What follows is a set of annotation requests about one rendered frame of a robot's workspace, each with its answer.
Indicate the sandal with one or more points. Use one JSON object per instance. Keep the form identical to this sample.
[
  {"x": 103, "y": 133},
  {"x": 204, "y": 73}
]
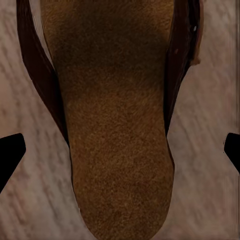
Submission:
[{"x": 117, "y": 69}]

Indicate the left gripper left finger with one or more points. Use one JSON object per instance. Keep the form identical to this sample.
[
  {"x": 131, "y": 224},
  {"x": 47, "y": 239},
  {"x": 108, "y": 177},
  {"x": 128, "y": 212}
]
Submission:
[{"x": 12, "y": 149}]

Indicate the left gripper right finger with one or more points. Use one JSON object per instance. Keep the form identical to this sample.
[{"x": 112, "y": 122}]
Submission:
[{"x": 232, "y": 149}]

